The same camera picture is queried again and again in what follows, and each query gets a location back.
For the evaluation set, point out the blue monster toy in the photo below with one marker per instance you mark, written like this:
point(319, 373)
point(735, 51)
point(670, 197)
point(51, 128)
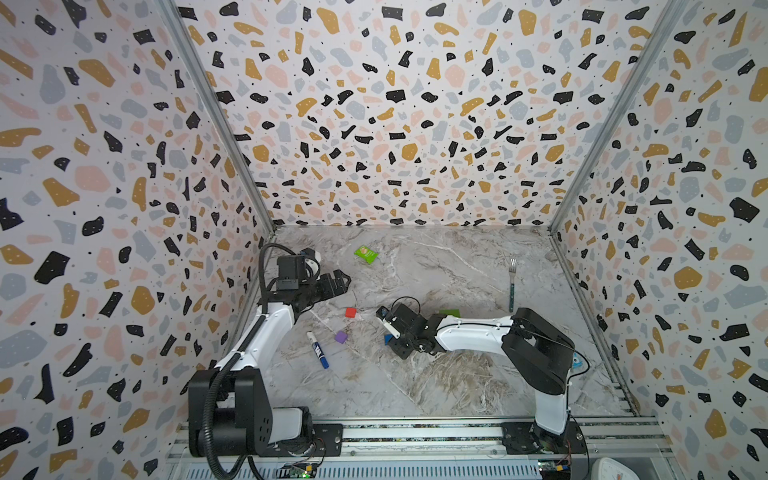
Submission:
point(578, 362)

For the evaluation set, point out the white object bottom right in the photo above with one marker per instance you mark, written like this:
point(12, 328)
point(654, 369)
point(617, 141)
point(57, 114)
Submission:
point(611, 469)

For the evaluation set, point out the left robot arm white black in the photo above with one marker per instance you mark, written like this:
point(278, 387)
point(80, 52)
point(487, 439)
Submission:
point(229, 409)

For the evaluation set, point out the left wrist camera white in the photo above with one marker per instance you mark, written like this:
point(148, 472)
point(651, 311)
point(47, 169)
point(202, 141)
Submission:
point(312, 259)

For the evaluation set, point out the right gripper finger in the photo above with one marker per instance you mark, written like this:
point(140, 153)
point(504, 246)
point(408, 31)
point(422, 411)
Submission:
point(402, 347)
point(402, 312)

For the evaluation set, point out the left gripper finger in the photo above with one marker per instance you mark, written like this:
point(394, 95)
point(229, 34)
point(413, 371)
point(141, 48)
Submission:
point(336, 277)
point(335, 288)

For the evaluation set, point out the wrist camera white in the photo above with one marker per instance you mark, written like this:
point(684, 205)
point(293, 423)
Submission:
point(312, 259)
point(383, 315)

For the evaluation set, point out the green snack packet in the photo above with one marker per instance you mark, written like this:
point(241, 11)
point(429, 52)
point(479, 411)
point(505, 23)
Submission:
point(367, 254)

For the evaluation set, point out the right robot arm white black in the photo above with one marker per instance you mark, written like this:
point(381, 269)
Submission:
point(540, 352)

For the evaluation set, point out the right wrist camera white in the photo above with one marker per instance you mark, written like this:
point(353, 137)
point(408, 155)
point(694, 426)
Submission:
point(383, 315)

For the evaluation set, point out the purple cube block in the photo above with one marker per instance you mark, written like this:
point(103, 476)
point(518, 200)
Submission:
point(341, 337)

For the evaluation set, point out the blue marker pen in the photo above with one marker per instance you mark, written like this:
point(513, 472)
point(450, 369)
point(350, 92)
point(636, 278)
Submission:
point(317, 349)

